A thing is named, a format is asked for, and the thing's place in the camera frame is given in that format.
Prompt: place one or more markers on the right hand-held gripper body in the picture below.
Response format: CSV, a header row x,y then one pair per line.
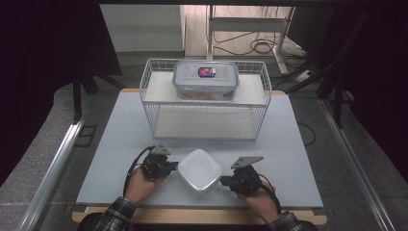
x,y
247,181

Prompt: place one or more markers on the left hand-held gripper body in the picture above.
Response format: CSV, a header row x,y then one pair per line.
x,y
155,166

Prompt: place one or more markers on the white square plastic container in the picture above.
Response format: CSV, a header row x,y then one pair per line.
x,y
199,170

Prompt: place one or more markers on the clear container with blue seal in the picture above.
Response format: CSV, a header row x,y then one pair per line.
x,y
205,80

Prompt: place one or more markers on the person's left hand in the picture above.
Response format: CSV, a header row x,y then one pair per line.
x,y
139,186

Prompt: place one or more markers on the person's right hand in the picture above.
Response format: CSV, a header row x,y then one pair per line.
x,y
261,203

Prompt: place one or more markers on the black stand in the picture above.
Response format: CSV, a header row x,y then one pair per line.
x,y
77,96
336,102

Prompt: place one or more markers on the aluminium rail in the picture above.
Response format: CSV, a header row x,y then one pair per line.
x,y
356,166
53,170

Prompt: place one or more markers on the white desk frame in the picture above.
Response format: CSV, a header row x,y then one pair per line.
x,y
247,24

